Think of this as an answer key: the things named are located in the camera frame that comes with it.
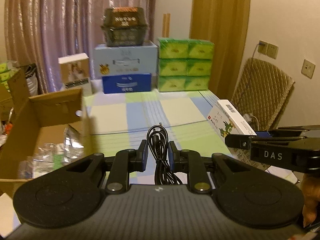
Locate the white product box with photo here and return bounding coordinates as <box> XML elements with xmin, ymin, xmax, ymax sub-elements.
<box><xmin>58</xmin><ymin>53</ymin><xmax>92</xmax><ymax>96</ymax></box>

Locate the checkered tablecloth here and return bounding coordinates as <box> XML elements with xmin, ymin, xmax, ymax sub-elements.
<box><xmin>12</xmin><ymin>89</ymin><xmax>301</xmax><ymax>228</ymax></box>

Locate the brown quilted chair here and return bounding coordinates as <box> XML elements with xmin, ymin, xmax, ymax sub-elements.
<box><xmin>231</xmin><ymin>58</ymin><xmax>295</xmax><ymax>131</ymax></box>

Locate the long white ointment box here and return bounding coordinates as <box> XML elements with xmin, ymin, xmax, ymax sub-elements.
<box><xmin>207</xmin><ymin>99</ymin><xmax>269</xmax><ymax>171</ymax></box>

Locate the person right hand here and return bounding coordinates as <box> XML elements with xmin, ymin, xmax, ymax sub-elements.
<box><xmin>300</xmin><ymin>174</ymin><xmax>320</xmax><ymax>227</ymax></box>

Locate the light blue milk carton box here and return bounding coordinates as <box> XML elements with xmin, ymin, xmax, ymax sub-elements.
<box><xmin>93</xmin><ymin>41</ymin><xmax>158</xmax><ymax>79</ymax></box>

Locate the large cardboard box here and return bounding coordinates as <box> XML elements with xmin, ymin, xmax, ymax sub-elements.
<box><xmin>1</xmin><ymin>88</ymin><xmax>92</xmax><ymax>197</ymax></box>

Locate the green tissue pack bundle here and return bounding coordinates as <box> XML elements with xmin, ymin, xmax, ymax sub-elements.
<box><xmin>157</xmin><ymin>37</ymin><xmax>215</xmax><ymax>92</ymax></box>

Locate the purple curtain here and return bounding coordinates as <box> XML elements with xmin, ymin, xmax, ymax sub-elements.
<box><xmin>1</xmin><ymin>0</ymin><xmax>155</xmax><ymax>93</ymax></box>

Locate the background cardboard box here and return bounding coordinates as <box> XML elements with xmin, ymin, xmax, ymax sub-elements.
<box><xmin>1</xmin><ymin>61</ymin><xmax>39</xmax><ymax>121</ymax></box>

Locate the dark noodle bowl pack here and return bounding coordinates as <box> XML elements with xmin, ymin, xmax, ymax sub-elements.
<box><xmin>101</xmin><ymin>7</ymin><xmax>148</xmax><ymax>47</ymax></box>

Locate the silver green foil bag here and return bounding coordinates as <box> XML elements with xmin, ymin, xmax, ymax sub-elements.
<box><xmin>63</xmin><ymin>125</ymin><xmax>84</xmax><ymax>164</ymax></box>

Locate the dark blue milk box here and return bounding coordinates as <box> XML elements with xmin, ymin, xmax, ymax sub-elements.
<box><xmin>102</xmin><ymin>73</ymin><xmax>152</xmax><ymax>94</ymax></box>

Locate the black cable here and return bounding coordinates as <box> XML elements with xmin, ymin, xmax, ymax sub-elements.
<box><xmin>145</xmin><ymin>122</ymin><xmax>184</xmax><ymax>185</ymax></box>

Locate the wall socket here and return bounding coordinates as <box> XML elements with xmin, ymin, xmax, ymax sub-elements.
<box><xmin>258</xmin><ymin>41</ymin><xmax>279</xmax><ymax>59</ymax></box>

